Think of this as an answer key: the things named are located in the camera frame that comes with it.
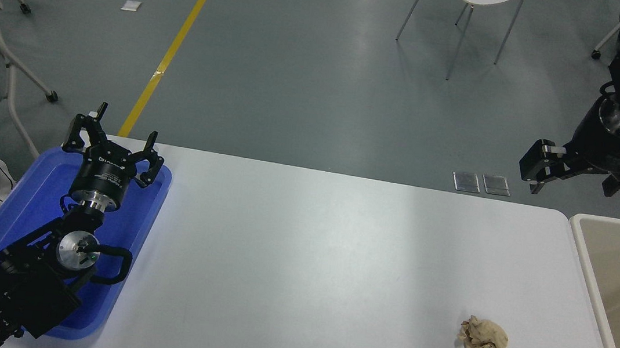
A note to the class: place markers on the silver floor plate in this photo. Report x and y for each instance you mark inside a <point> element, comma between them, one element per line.
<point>466,182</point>
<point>496,185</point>

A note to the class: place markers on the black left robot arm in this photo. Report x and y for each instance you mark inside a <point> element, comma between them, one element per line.
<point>29,282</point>

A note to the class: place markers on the tan paper ball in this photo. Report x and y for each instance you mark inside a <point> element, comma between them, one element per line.
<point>483,335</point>

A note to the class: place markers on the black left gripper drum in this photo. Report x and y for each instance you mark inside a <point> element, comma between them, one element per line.
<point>103,174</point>

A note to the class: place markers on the blue plastic tray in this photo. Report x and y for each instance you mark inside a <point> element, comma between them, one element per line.
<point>32,206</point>

